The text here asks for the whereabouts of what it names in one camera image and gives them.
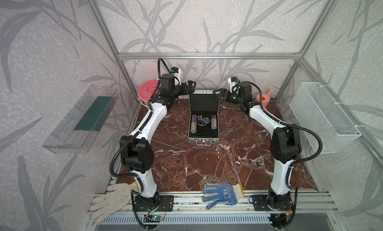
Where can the blue dotted work glove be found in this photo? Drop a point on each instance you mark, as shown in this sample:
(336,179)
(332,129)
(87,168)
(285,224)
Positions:
(226,194)

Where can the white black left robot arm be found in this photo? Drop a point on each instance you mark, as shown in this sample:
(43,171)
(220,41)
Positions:
(135,156)

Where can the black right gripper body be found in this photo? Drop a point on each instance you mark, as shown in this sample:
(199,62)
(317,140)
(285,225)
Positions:
(232,97)

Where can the silver aluminium poker case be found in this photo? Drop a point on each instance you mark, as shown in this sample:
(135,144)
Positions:
(204,103)

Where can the pink watering can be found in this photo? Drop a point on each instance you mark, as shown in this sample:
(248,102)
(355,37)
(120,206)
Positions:
(265,97)

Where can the round dealer buttons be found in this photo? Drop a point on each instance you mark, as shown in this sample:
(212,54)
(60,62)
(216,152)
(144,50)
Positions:
(204,121)

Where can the poker chip row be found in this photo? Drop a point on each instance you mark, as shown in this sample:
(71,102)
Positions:
(193,124)
(214,122)

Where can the clear plastic wall tray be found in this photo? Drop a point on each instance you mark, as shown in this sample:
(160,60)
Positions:
(78,130)

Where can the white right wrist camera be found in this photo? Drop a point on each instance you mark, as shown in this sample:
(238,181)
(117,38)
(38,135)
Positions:
(232,83)

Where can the right poker chip row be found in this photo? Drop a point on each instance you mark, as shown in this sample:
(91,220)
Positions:
(214,122)

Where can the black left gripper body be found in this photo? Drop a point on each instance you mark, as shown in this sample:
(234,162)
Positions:
(177,91)

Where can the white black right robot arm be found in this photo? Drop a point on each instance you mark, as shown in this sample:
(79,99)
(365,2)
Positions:
(285,146)

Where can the pink bucket with lid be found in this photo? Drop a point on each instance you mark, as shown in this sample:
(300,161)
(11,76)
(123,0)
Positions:
(145,91)

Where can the white cotton work glove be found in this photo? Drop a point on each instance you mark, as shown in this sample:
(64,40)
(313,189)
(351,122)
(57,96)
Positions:
(118,196)

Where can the left poker chip row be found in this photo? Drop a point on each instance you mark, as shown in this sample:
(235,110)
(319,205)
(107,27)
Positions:
(193,124)

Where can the white wire mesh basket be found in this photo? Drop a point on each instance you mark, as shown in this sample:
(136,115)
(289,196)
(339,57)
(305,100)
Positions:
(315,109)

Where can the aluminium front frame rail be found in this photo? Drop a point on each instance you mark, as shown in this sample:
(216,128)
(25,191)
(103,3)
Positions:
(308,201)

